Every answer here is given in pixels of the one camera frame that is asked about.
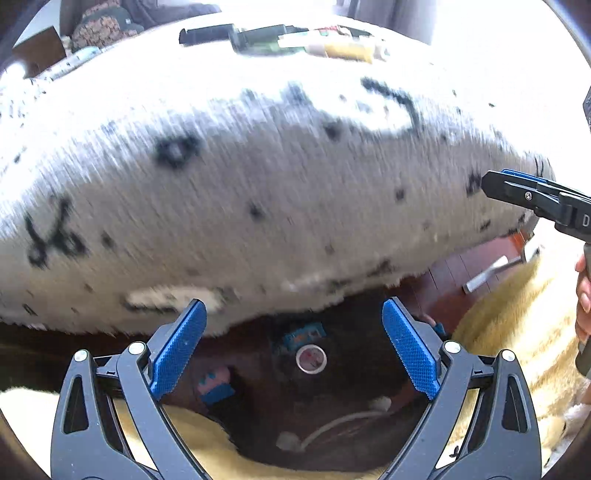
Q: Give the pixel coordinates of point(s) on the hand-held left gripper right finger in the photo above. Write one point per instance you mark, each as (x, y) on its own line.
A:
(411, 355)

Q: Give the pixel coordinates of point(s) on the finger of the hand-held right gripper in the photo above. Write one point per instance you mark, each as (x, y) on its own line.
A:
(526, 175)
(517, 191)

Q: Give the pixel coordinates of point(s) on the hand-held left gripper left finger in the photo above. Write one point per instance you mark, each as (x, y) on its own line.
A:
(180, 350)

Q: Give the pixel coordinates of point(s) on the pink and blue packet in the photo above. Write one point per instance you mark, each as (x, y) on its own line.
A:
(214, 386)

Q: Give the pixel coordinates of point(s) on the blue snack packet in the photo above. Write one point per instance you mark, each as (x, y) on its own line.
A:
(302, 334)

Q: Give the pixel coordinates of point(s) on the person's right hand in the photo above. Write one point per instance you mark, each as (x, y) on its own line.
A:
(584, 300)

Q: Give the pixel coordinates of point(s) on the yellow fluffy rug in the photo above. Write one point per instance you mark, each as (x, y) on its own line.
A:
(508, 332)

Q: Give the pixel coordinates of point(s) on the white flat tool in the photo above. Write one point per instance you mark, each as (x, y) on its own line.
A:
(489, 274)

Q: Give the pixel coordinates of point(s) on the white black-speckled blanket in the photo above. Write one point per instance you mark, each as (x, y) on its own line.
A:
(277, 184)

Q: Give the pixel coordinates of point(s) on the yellow packet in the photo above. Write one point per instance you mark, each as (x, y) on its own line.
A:
(348, 51)

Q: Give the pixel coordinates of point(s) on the brown cardboard box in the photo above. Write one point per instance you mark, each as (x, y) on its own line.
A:
(39, 50)

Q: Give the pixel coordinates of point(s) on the dark patterned cap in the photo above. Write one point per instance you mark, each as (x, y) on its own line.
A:
(104, 27)

